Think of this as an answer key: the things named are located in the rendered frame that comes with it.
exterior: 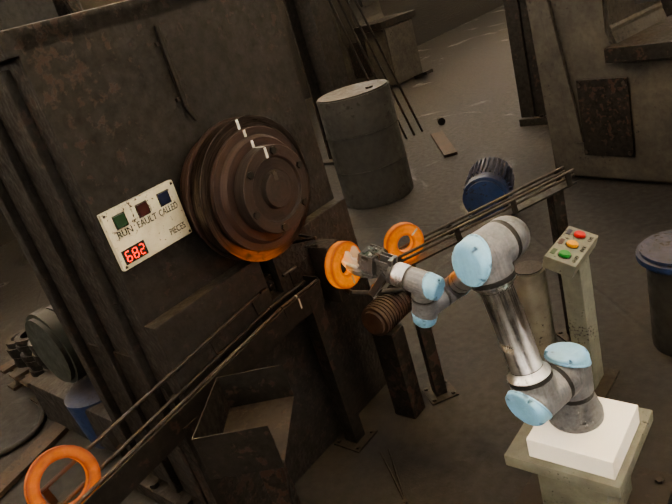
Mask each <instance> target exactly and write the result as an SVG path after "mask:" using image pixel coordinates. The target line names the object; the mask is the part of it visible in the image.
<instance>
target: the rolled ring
mask: <svg viewBox="0 0 672 504"><path fill-rule="evenodd" d="M63 458H71V459H74V460H76V461H77V462H79V463H80V464H81V465H82V467H83V468H84V471H85V475H86V481H85V486H84V488H83V490H82V492H81V494H80V495H79V496H78V497H77V498H76V499H75V500H74V501H72V502H71V503H68V504H74V503H75V502H76V501H78V500H79V499H80V498H81V497H82V496H83V495H84V494H85V493H86V492H87V491H88V490H89V489H90V488H91V487H92V486H93V485H94V484H95V483H96V482H97V481H98V480H99V479H101V471H100V467H99V464H98V462H97V460H96V458H95V457H94V456H93V455H92V454H91V453H90V452H89V451H88V450H86V449H84V448H82V447H80V446H76V445H60V446H56V447H53V448H50V449H48V450H47V451H45V452H43V453H42V454H41V455H39V456H38V457H37V458H36V459H35V460H34V462H33V463H32V464H31V466H30V467H29V469H28V471H27V473H26V476H25V480H24V496H25V499H26V502H27V504H49V503H48V502H47V501H45V499H44V498H43V497H42V494H41V491H40V480H41V477H42V475H43V473H44V471H45V470H46V468H47V467H48V466H49V465H50V464H52V463H53V462H55V461H57V460H59V459H63Z"/></svg>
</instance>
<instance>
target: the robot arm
mask: <svg viewBox="0 0 672 504"><path fill-rule="evenodd" d="M529 244H530V231H529V229H528V227H527V225H526V224H525V223H524V222H523V221H522V220H521V219H519V218H517V217H514V216H500V217H498V218H495V219H493V220H492V221H490V222H489V223H487V224H486V225H484V226H483V227H481V228H480V229H478V230H477V231H475V232H474V233H472V234H470V235H468V236H466V237H465V238H464V239H463V240H462V241H460V242H459V243H458V244H457V245H456V246H455V248H454V250H453V252H452V266H453V269H454V271H453V272H452V273H451V274H450V275H449V276H448V277H447V278H445V279H443V277H441V276H439V275H437V274H434V273H433V272H428V271H425V270H422V269H419V268H416V267H413V266H411V265H408V264H406V263H403V262H398V256H396V255H393V254H390V253H387V252H384V248H383V247H380V246H377V245H374V244H370V246H367V247H366V248H365V249H364V250H362V251H361V252H360V253H359V251H358V248H357V247H356V246H352V247H351V250H350V252H349V251H345V254H344V257H343V258H342V261H341V263H342V264H343V265H344V267H345V268H346V269H347V270H348V271H349V272H350V273H351V274H353V275H355V276H359V277H361V278H363V277H364V278H368V279H374V278H376V279H377V280H376V281H375V283H374V284H372V286H371V289H370V290H369V292H368V293H369V294H370V295H371V296H372V297H375V296H376V295H378V294H380V293H381V292H382V289H383V287H384V286H385V284H386V283H390V284H392V285H393V286H396V287H399V288H401V289H404V290H406V291H409V292H411V300H412V311H411V313H412V316H413V322H414V323H415V325H417V326H418V327H421V328H430V327H432V326H434V325H435V323H436V321H437V314H438V313H440V312H441V311H443V310H444V309H445V308H447V307H448V306H450V305H451V304H452V303H454V302H455V301H457V300H458V299H459V298H461V297H463V296H465V295H466V294H467V293H468V292H469V291H470V290H471V288H472V290H473V291H476V292H478V293H480V294H481V297H482V300H483V302H484V305H485V307H486V310H487V312H488V315H489V318H490V320H491V323H492V325H493V328H494V331H495V333H496V336H497V338H498V341H499V343H500V346H501V349H502V351H503V354H504V356H505V359H506V362H507V364H508V367H509V369H510V372H509V373H508V375H507V380H508V383H509V386H510V388H511V390H510V391H508V392H507V394H506V396H505V400H506V404H507V406H508V407H509V409H510V410H511V411H512V413H513V414H514V415H515V416H516V417H518V418H519V419H520V420H522V421H523V422H525V423H527V424H529V425H532V426H541V425H543V424H545V423H546V422H547V421H548V420H549V421H550V423H551V424H552V425H553V426H554V427H555V428H557V429H558V430H560V431H563V432H566V433H572V434H582V433H587V432H590V431H593V430H595V429H596V428H598V427H599V426H600V425H601V424H602V422H603V420H604V410H603V406H602V404H601V402H600V401H599V399H598V397H597V395H596V393H595V391H594V383H593V375H592V367H591V364H592V361H591V359H590V354H589V352H588V350H587V349H586V348H585V347H583V346H581V345H579V344H576V343H572V342H558V343H554V344H551V345H549V346H548V347H547V348H546V349H545V351H544V358H545V361H542V359H541V356H540V354H539V351H538V348H537V346H536V343H535V340H534V338H533V335H532V332H531V330H530V327H529V324H528V322H527V319H526V316H525V313H524V311H523V308H522V305H521V303H520V300H519V297H518V295H517V292H516V289H515V287H514V284H513V281H514V279H515V277H516V271H515V269H514V266H513V263H512V262H513V261H515V260H516V259H518V258H519V257H520V256H521V255H522V254H523V253H524V252H525V251H526V250H527V248H528V246H529ZM374 246H375V247H378V248H380V249H377V248H374Z"/></svg>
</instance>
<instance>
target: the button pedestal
mask: <svg viewBox="0 0 672 504"><path fill-rule="evenodd" d="M568 229H571V230H573V231H572V232H571V234H570V235H568V234H565V233H566V232H567V230H568ZM578 230H580V231H583V232H585V234H586V236H585V238H577V237H575V236H574V232H575V231H578ZM561 238H563V239H566V240H565V241H564V242H563V244H559V243H558V242H559V240H560V239H561ZM597 239H598V235H595V234H592V233H590V232H587V231H584V230H581V229H578V228H575V227H572V226H568V227H567V229H566V230H565V231H564V232H563V234H562V235H561V236H560V237H559V238H558V240H557V241H556V242H555V243H554V245H553V246H552V247H551V248H550V250H549V251H548V252H547V253H546V254H545V256H544V259H543V263H542V267H543V268H546V269H549V270H551V271H554V272H556V273H559V274H561V278H562V284H563V291H564V298H565V305H566V311H567V318H568V325H569V332H570V338H571V342H572V343H576V344H579V345H581V346H583V347H585V348H586V349H587V350H588V352H589V354H590V359H591V361H592V364H591V367H592V375H593V383H594V391H595V393H596V395H597V396H598V397H602V398H607V396H608V394H609V392H610V390H611V388H612V386H613V384H614V382H615V380H616V378H617V376H618V374H619V372H620V370H618V369H612V368H606V367H603V364H602V356H601V348H600V340H599V332H598V325H597V317H596V309H595V301H594V293H593V285H592V277H591V269H590V262H589V254H590V253H591V252H592V250H593V249H594V247H595V246H596V243H597ZM568 240H575V241H577V242H578V244H579V245H578V247H577V248H571V247H569V246H567V244H566V243H567V241H568ZM553 248H556V249H558V250H557V251H556V253H555V254H552V253H550V251H551V250H552V249H553ZM560 250H568V251H569V252H570V253H571V256H570V257H569V258H563V257H561V256H559V251H560Z"/></svg>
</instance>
